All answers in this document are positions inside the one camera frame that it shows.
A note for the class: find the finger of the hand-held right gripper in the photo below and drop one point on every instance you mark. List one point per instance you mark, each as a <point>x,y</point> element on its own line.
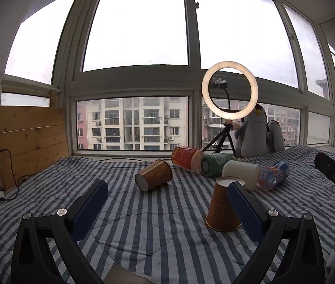
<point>328,165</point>

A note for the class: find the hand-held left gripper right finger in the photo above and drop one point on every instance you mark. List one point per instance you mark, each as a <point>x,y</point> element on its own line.
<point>244,210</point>

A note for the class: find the blue white striped blanket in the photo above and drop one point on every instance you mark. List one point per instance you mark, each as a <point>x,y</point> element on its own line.
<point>143,227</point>

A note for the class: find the green cup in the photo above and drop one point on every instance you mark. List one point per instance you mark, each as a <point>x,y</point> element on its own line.
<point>216,164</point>

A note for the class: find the blue printed cup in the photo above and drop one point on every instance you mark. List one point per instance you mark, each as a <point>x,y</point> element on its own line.
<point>272,176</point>

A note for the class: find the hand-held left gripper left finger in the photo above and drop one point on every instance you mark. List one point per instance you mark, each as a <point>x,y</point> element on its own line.
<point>92,205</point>

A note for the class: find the wooden board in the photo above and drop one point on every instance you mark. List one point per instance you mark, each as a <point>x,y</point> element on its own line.
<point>31,142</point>

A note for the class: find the large grey penguin plush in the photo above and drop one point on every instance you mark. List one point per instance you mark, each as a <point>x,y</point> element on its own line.
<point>253,136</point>

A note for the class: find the white cup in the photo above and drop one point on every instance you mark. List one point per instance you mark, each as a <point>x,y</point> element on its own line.
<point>241,171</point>

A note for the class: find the brown paper cup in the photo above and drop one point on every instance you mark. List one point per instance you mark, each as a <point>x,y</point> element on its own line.
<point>220,207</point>
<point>155,174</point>

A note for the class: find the small grey penguin plush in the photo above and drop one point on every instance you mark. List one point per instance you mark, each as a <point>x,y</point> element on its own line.
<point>275,139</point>

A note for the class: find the red orange printed cup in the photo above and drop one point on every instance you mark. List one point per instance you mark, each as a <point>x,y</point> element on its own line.
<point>185,156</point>

